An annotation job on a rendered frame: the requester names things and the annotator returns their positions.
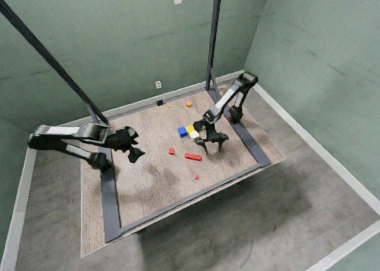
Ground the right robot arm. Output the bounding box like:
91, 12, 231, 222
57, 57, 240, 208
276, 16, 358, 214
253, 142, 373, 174
27, 123, 139, 173

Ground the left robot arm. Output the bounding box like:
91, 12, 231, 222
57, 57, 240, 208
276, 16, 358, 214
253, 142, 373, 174
192, 71, 258, 143

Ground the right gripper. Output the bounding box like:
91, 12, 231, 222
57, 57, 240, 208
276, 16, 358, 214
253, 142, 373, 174
113, 139, 146, 163

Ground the white cube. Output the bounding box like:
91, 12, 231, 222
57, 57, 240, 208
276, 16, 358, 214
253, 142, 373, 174
189, 131, 199, 142

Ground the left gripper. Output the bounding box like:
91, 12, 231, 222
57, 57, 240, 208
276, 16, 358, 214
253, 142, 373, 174
195, 127, 228, 155

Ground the yellow cube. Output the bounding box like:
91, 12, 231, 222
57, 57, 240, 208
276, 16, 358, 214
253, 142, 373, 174
186, 125, 194, 136

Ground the blue cube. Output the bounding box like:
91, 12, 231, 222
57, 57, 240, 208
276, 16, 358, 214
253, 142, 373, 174
178, 126, 187, 138

